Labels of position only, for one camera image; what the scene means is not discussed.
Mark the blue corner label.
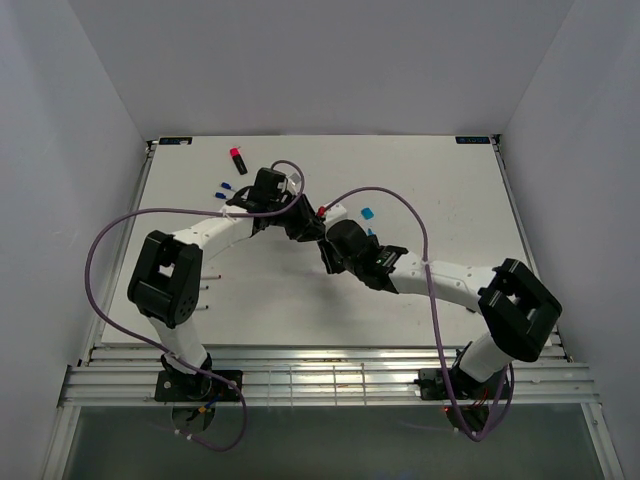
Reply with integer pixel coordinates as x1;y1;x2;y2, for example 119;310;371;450
455;136;491;145
158;137;193;146

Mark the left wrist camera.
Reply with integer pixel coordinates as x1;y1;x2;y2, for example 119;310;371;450
247;167;296;213

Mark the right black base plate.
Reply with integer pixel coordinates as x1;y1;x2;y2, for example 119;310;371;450
409;367;512;401

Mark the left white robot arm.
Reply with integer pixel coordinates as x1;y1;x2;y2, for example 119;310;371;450
127;193;325;400

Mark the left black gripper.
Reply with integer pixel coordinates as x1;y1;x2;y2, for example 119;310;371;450
267;192;328;242

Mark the aluminium frame rail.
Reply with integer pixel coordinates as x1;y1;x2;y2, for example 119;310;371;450
59;346;600;407

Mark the left blue corner label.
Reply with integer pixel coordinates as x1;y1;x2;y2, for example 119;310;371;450
158;137;193;146

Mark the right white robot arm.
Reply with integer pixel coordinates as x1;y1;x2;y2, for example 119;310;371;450
319;220;562;397

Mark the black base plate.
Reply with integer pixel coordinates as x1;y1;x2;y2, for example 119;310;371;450
409;367;512;401
154;370;239;403

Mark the pink cap highlighter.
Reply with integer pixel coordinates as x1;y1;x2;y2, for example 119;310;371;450
229;147;248;175

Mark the right blue corner label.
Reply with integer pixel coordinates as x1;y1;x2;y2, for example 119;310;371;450
455;136;491;145

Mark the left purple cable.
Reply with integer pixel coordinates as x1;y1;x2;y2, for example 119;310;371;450
85;159;306;452

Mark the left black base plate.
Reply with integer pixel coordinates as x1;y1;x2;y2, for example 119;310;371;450
154;370;239;403

